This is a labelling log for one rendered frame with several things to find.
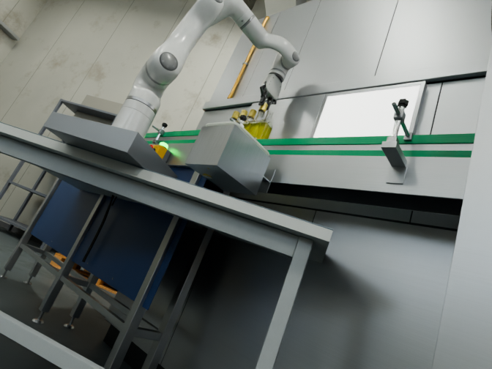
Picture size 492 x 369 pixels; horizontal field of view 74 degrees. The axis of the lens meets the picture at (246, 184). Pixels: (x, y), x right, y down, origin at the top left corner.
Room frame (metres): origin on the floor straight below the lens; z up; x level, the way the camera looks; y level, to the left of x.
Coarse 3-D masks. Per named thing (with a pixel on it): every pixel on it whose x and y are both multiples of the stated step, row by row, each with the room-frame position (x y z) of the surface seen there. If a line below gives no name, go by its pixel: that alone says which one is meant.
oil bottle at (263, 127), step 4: (260, 120) 1.35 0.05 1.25; (264, 120) 1.33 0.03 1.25; (268, 120) 1.33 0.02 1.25; (260, 124) 1.34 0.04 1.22; (264, 124) 1.32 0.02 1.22; (268, 124) 1.33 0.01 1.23; (256, 128) 1.35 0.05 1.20; (260, 128) 1.33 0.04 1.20; (264, 128) 1.32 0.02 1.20; (268, 128) 1.34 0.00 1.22; (256, 132) 1.34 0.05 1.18; (260, 132) 1.33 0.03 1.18; (264, 132) 1.33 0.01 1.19; (268, 132) 1.35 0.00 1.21; (256, 136) 1.33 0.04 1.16; (260, 136) 1.32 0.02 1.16; (264, 136) 1.34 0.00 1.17; (268, 136) 1.35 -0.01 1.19
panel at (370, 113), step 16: (336, 96) 1.28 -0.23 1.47; (352, 96) 1.22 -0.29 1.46; (368, 96) 1.16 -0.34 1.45; (384, 96) 1.12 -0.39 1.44; (400, 96) 1.07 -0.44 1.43; (416, 96) 1.03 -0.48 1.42; (336, 112) 1.26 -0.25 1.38; (352, 112) 1.20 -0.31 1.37; (368, 112) 1.15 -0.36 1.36; (384, 112) 1.10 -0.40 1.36; (320, 128) 1.29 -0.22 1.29; (336, 128) 1.24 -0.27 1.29; (352, 128) 1.18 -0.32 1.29; (368, 128) 1.13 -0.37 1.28; (384, 128) 1.09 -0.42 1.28; (400, 128) 1.05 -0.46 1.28
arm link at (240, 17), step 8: (224, 0) 1.19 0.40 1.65; (232, 0) 1.19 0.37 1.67; (240, 0) 1.20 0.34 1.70; (224, 8) 1.21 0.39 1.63; (232, 8) 1.21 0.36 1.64; (240, 8) 1.21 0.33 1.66; (248, 8) 1.23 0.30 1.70; (224, 16) 1.24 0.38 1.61; (232, 16) 1.25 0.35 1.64; (240, 16) 1.23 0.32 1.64; (248, 16) 1.23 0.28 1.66; (240, 24) 1.26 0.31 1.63
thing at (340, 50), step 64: (320, 0) 1.55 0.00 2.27; (384, 0) 1.25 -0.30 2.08; (448, 0) 1.03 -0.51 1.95; (256, 64) 1.78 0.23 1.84; (320, 64) 1.42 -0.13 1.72; (384, 64) 1.17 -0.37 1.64; (448, 64) 0.97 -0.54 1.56; (448, 128) 0.96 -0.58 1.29; (384, 256) 1.03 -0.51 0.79; (448, 256) 0.91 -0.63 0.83
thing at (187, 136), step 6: (168, 132) 1.64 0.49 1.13; (174, 132) 1.60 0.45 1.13; (180, 132) 1.56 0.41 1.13; (186, 132) 1.53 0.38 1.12; (192, 132) 1.49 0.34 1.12; (198, 132) 1.45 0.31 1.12; (144, 138) 1.81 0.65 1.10; (150, 138) 1.76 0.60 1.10; (162, 138) 1.67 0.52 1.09; (168, 138) 1.62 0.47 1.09; (174, 138) 1.58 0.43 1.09; (180, 138) 1.55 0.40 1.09; (186, 138) 1.51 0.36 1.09; (192, 138) 1.48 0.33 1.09
